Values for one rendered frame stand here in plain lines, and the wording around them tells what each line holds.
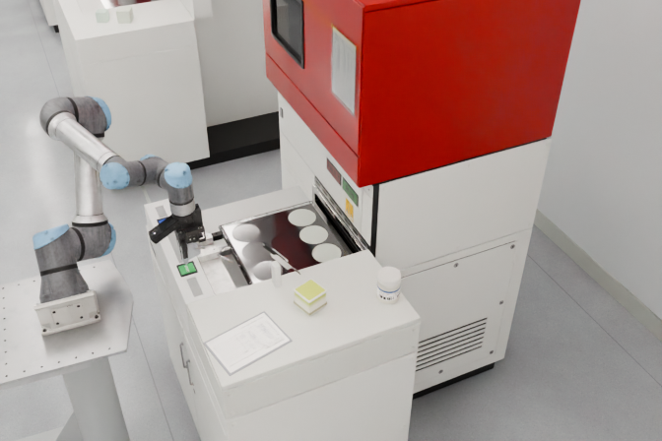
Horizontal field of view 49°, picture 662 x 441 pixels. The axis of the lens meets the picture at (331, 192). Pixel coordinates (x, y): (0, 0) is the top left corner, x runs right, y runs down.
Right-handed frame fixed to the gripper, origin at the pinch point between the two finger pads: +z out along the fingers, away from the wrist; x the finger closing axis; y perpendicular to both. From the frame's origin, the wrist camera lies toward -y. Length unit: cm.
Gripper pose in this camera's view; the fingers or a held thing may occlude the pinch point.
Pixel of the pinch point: (183, 261)
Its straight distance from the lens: 238.2
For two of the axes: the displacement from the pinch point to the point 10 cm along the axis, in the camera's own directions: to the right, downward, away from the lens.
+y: 9.1, -2.4, 3.4
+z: -0.1, 8.0, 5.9
